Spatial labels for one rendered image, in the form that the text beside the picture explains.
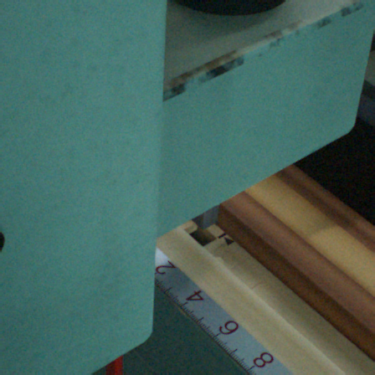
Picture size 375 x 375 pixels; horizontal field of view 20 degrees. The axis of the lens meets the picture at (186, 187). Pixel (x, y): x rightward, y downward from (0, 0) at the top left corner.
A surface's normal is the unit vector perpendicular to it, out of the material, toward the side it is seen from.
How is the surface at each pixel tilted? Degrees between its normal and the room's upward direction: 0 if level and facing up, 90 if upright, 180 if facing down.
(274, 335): 0
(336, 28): 90
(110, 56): 90
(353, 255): 0
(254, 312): 0
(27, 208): 90
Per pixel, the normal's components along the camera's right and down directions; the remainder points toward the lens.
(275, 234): 0.05, -0.73
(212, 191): 0.64, 0.55
